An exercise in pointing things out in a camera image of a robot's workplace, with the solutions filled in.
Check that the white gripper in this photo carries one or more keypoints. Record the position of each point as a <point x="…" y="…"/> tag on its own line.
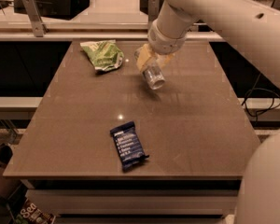
<point x="163" y="43"/>

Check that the silver redbull can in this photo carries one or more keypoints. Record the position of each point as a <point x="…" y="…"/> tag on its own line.
<point x="153" y="75"/>

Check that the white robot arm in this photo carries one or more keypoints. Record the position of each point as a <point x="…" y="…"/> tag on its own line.
<point x="254" y="31"/>

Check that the green chip bag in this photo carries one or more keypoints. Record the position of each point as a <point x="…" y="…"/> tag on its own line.
<point x="105" y="56"/>

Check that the blue snack bar wrapper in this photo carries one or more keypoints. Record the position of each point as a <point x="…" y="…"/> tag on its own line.
<point x="128" y="145"/>

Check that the magazine on lower left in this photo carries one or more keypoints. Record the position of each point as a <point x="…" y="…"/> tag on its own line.
<point x="31" y="214"/>

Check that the brown bin lower left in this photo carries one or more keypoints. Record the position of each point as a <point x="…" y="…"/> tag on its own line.
<point x="7" y="185"/>

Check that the middle metal railing bracket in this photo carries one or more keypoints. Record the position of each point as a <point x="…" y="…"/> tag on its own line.
<point x="153" y="9"/>

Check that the left metal railing bracket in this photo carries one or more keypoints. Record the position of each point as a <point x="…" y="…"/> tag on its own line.
<point x="38" y="27"/>

